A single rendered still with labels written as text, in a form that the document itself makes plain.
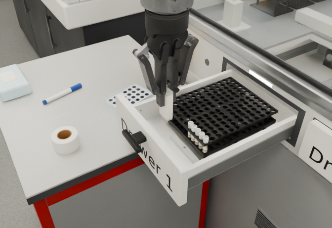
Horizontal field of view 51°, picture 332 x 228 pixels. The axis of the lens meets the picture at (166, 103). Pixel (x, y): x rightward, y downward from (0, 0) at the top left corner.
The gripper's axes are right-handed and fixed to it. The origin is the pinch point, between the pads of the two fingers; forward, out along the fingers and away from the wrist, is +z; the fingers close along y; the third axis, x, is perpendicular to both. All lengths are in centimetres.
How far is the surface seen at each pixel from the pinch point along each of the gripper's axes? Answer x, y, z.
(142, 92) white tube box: 31.5, 11.1, 20.5
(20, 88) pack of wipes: 53, -21, 20
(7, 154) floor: 117, -31, 99
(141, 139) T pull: 1.3, -5.4, 8.4
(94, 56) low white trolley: 65, 9, 23
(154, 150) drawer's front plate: -2.2, -4.0, 9.3
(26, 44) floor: 244, 12, 98
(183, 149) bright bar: -0.8, 4.4, 14.6
